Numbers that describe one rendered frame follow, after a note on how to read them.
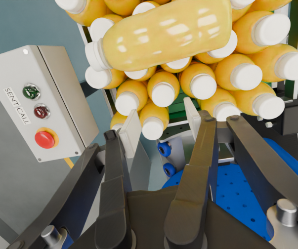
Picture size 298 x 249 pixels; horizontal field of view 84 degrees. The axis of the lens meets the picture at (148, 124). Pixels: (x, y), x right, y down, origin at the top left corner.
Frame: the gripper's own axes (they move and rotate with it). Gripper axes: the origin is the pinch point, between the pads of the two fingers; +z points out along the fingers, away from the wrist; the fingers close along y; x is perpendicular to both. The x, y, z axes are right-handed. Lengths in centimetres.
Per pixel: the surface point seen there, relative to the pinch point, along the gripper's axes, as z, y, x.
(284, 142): 103, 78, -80
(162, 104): 10.0, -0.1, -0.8
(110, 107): 20.1, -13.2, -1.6
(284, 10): 27.8, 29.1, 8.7
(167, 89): 10.0, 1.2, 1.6
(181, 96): 27.9, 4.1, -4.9
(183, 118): 21.3, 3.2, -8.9
